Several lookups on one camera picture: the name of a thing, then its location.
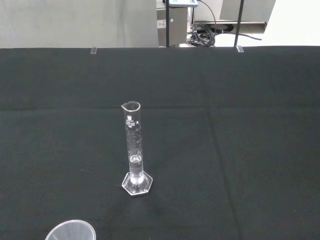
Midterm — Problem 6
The black bench cloth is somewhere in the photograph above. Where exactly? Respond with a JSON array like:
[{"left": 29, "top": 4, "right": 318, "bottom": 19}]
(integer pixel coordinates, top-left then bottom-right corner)
[{"left": 0, "top": 45, "right": 320, "bottom": 240}]

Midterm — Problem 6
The black tripod pole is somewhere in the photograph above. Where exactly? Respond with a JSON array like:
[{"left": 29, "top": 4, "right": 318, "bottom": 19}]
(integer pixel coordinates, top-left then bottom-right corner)
[
  {"left": 233, "top": 0, "right": 245, "bottom": 48},
  {"left": 165, "top": 0, "right": 175, "bottom": 48}
]

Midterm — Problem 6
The grey metal cabinet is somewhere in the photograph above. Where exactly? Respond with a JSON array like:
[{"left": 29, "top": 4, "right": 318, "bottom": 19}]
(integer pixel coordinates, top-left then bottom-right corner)
[{"left": 156, "top": 4, "right": 189, "bottom": 48}]

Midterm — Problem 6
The grey-blue device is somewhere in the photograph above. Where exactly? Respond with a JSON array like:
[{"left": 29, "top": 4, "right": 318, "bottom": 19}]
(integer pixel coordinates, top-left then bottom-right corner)
[{"left": 168, "top": 0, "right": 200, "bottom": 7}]

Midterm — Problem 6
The clear plastic funnel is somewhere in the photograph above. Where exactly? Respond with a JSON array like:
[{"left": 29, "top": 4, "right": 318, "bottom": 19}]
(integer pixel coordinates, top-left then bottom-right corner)
[{"left": 44, "top": 219, "right": 97, "bottom": 240}]

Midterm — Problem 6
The black cable bundle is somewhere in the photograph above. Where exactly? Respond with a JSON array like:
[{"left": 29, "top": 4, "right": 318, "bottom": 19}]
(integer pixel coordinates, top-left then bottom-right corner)
[{"left": 186, "top": 0, "right": 263, "bottom": 48}]

